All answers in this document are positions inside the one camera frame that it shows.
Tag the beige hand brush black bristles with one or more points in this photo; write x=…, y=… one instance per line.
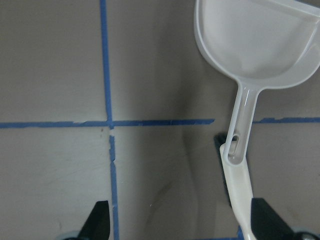
x=237, y=185

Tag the beige plastic dustpan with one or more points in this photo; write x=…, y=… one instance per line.
x=261, y=45

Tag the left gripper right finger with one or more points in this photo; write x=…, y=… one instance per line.
x=266, y=224

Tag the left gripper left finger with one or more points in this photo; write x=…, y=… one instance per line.
x=97, y=226

